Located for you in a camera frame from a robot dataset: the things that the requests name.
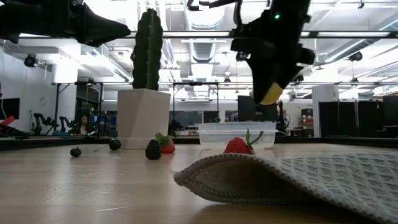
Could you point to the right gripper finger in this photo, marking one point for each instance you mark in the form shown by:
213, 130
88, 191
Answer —
289, 73
261, 74

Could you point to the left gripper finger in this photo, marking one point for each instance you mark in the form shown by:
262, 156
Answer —
99, 21
99, 36

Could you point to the red strawberry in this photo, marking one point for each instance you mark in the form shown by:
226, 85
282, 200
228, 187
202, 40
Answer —
168, 148
237, 146

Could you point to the dark blueberry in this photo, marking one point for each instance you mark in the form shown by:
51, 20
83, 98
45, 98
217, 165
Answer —
115, 145
75, 152

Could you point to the black blackberry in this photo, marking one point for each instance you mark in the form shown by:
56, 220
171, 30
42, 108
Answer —
153, 150

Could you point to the black lab robot arm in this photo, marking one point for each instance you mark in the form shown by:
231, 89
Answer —
66, 124
42, 123

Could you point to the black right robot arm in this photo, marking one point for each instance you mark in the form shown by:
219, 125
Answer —
292, 4

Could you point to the clear plastic tupperware container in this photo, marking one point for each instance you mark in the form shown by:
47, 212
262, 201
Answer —
211, 133

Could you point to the large black screen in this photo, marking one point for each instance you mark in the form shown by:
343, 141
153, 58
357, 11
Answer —
248, 109

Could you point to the green cactus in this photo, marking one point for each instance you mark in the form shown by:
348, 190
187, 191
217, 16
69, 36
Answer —
147, 49

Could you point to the black partition panels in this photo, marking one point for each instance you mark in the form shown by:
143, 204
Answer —
348, 118

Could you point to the person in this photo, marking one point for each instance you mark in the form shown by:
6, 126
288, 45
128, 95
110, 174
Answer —
83, 123

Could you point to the white hexagonal plant pot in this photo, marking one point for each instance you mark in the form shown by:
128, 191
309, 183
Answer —
143, 118

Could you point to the red slanted bar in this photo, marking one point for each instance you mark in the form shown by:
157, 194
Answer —
7, 121

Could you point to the grey waffle cloth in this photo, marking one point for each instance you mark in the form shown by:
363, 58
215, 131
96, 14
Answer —
295, 186

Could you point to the black ceiling camera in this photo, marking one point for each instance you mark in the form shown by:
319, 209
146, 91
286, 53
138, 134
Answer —
30, 60
355, 56

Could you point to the black metal rig frame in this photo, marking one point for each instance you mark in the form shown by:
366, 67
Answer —
57, 102
173, 105

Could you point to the black wall monitor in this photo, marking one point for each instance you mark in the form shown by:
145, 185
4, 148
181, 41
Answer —
9, 109

